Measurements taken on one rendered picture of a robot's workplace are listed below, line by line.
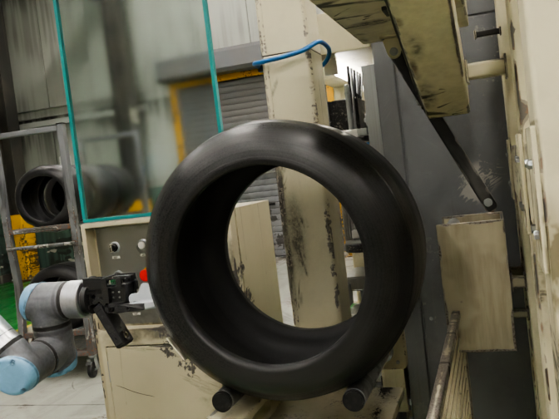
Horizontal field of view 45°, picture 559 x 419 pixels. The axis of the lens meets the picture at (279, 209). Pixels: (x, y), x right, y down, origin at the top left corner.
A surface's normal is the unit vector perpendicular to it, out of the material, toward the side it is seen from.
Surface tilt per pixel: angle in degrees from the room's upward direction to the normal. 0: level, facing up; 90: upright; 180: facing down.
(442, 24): 162
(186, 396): 90
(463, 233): 90
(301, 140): 47
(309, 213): 90
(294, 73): 90
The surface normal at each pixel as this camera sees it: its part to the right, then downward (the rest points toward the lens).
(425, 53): 0.02, 0.97
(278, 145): -0.28, -0.10
